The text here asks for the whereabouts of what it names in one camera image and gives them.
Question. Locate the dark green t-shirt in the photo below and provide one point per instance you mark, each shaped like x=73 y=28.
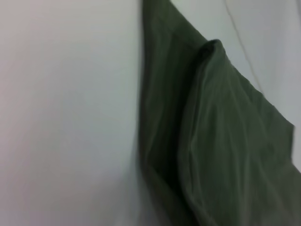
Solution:
x=211 y=131

